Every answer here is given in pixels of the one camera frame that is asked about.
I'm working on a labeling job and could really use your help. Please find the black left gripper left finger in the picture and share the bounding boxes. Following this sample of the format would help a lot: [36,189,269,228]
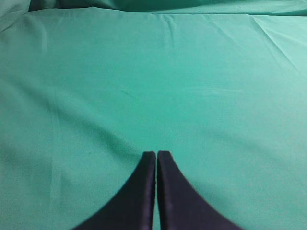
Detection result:
[74,151,156,230]

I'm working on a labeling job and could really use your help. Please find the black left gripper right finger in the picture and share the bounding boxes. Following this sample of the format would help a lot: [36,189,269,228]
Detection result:
[157,151,241,230]

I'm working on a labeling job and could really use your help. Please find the green cloth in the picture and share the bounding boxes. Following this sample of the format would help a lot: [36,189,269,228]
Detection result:
[0,0,307,230]

